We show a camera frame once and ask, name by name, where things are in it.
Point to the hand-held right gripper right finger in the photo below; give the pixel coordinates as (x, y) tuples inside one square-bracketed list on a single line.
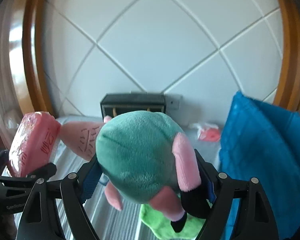
[(210, 191)]

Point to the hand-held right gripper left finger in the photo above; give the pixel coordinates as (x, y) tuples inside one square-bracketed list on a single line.
[(91, 182)]

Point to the teal and pink plush toy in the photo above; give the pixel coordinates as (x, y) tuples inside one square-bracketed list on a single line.
[(140, 150)]

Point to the green plush cloth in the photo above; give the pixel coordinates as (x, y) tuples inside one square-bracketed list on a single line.
[(155, 220)]

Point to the blue plastic storage container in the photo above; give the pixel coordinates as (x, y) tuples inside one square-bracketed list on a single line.
[(252, 142)]

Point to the small red white packet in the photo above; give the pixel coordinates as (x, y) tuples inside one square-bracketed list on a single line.
[(210, 135)]

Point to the black gift box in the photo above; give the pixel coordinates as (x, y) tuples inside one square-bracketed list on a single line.
[(130, 102)]

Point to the wooden frame post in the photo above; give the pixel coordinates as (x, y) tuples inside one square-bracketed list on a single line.
[(290, 55), (31, 55)]

